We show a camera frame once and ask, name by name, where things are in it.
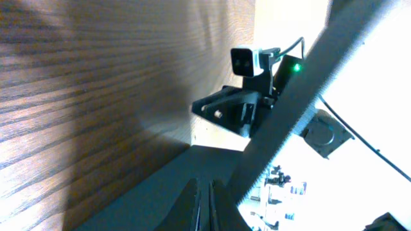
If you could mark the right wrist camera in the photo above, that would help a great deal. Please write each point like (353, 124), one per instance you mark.
(250, 61)

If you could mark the dark green box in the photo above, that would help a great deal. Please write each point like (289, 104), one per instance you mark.
(146, 205)

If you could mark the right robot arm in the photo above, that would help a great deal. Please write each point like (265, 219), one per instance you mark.
(323, 133)

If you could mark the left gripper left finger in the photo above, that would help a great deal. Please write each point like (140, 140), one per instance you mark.
(184, 215)

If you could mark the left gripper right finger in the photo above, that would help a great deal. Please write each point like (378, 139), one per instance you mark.
(223, 212)

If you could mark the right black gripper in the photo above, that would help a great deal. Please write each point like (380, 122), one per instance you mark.
(239, 110)

